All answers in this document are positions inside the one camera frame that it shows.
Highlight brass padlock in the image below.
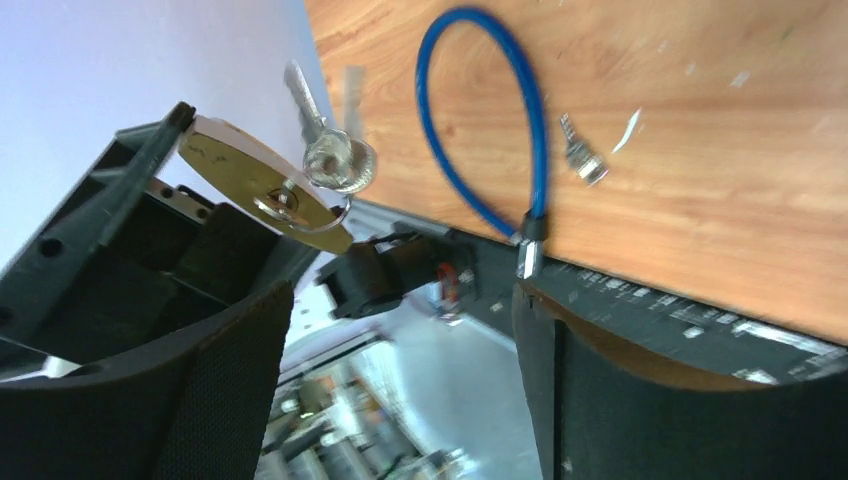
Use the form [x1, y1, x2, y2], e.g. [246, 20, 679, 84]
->
[177, 115, 353, 254]

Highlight silver padlock keys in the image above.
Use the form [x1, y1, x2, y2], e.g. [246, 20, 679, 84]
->
[253, 61, 377, 234]

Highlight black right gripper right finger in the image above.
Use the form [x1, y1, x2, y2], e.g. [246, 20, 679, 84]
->
[512, 281, 847, 479]

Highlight blue cable lock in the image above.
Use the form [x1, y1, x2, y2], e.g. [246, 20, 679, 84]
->
[413, 4, 551, 279]

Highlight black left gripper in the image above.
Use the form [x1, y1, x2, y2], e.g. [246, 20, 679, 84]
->
[1, 101, 317, 364]

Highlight small silver cable-lock keys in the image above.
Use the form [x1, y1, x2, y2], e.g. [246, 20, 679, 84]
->
[559, 114, 608, 186]

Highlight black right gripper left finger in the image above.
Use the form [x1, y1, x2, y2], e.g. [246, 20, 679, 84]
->
[1, 281, 293, 479]

